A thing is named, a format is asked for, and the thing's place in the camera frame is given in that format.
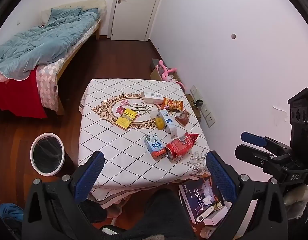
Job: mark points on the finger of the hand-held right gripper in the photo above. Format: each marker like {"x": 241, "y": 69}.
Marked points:
{"x": 254, "y": 139}
{"x": 251, "y": 155}

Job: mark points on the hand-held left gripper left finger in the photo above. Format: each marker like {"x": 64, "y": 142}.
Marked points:
{"x": 90, "y": 176}

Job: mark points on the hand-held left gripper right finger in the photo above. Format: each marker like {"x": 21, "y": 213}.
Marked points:
{"x": 220, "y": 177}

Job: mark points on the white round trash bin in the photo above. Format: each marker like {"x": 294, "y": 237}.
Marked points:
{"x": 66, "y": 158}

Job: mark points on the red snack packet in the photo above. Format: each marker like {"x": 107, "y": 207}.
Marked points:
{"x": 193, "y": 137}

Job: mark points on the red soda can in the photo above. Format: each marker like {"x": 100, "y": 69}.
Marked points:
{"x": 179, "y": 147}

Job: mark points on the milk carton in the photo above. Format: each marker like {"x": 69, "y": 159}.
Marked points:
{"x": 154, "y": 145}

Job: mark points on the blue and white box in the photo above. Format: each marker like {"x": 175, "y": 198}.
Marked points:
{"x": 167, "y": 122}

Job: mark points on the diamond patterned tablecloth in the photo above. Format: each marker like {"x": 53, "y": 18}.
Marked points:
{"x": 113, "y": 155}

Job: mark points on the dark router box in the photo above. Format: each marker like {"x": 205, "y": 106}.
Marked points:
{"x": 194, "y": 200}

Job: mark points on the white remote control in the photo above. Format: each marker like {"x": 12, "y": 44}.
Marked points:
{"x": 205, "y": 214}

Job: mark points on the grey slipper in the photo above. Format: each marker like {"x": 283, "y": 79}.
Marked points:
{"x": 112, "y": 211}

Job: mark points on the black plug charger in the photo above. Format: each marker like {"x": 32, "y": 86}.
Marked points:
{"x": 199, "y": 103}

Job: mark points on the yellow cigarette box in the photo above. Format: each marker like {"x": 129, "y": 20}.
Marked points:
{"x": 126, "y": 121}

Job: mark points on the dark shaggy rug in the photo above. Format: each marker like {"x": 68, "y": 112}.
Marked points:
{"x": 164, "y": 217}

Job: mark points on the brown snack packet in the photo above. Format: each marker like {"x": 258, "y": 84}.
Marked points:
{"x": 182, "y": 118}

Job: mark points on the yellow lemon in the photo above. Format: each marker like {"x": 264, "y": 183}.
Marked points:
{"x": 159, "y": 123}

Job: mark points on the orange snack packet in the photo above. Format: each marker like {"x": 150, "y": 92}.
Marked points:
{"x": 172, "y": 104}

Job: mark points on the blue cloth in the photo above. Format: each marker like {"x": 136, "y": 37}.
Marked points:
{"x": 10, "y": 211}

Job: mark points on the white cardboard box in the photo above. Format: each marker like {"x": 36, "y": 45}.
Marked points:
{"x": 151, "y": 97}

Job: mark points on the pink checked bed sheet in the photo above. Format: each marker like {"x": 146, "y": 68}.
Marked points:
{"x": 47, "y": 82}

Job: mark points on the red blanket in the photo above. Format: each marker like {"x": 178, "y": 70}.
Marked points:
{"x": 16, "y": 97}

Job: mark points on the pink plush toy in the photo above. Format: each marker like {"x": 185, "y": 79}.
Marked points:
{"x": 166, "y": 72}

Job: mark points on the bed with red blanket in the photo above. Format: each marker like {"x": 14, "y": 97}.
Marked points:
{"x": 68, "y": 62}

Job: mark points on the brown cardboard box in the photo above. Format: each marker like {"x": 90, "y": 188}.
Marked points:
{"x": 156, "y": 73}

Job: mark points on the pink fleece blanket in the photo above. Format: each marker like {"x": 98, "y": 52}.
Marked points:
{"x": 0, "y": 77}

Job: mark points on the light blue quilt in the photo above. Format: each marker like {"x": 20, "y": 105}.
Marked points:
{"x": 38, "y": 45}

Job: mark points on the white door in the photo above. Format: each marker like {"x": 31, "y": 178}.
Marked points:
{"x": 134, "y": 12}

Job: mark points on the cream padded headboard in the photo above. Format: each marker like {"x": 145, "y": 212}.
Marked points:
{"x": 93, "y": 3}

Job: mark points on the white wall socket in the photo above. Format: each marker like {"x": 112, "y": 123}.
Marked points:
{"x": 205, "y": 110}
{"x": 195, "y": 93}
{"x": 211, "y": 120}

